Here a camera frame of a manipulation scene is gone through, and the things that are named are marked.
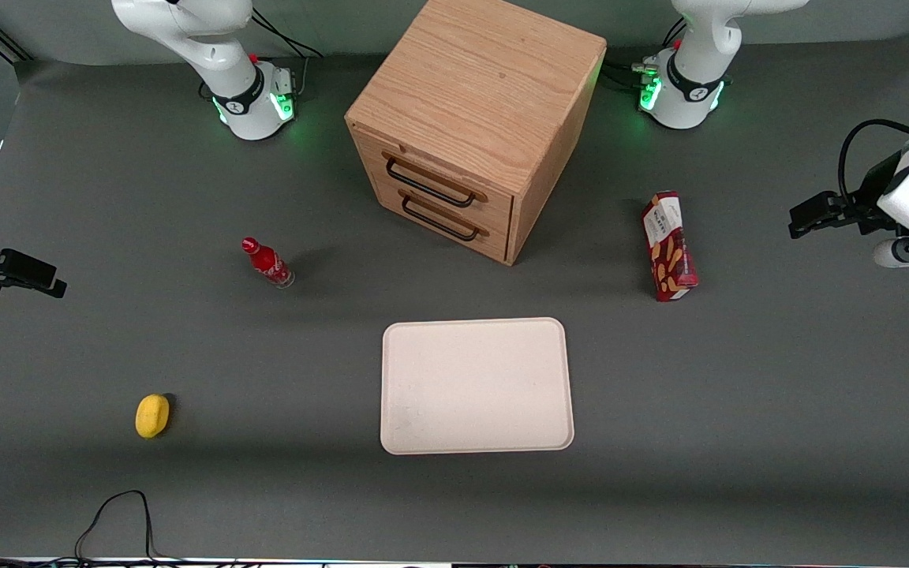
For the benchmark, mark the yellow lemon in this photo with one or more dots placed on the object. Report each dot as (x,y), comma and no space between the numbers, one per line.
(152,416)

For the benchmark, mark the red cookie box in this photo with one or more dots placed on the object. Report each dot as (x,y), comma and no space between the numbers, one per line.
(669,244)

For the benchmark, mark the wooden drawer cabinet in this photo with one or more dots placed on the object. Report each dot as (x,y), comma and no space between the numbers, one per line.
(478,87)

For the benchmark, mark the beige rectangular tray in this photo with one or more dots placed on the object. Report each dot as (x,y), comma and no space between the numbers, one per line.
(462,386)

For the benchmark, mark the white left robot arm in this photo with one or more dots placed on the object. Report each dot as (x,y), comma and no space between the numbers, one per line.
(699,47)

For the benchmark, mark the wooden drawer front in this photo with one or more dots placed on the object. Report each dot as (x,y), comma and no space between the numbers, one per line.
(494,241)
(494,209)

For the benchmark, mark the red cola bottle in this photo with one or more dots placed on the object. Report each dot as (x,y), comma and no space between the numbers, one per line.
(267,263)

